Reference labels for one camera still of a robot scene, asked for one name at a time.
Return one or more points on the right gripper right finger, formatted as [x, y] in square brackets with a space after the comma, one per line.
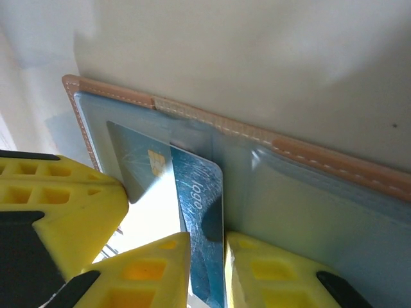
[273, 279]

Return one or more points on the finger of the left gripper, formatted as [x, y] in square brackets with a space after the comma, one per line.
[64, 199]

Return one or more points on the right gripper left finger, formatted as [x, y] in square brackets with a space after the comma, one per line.
[144, 276]

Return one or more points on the pink leather card holder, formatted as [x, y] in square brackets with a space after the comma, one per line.
[289, 192]

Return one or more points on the blue chip card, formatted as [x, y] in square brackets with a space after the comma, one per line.
[199, 192]

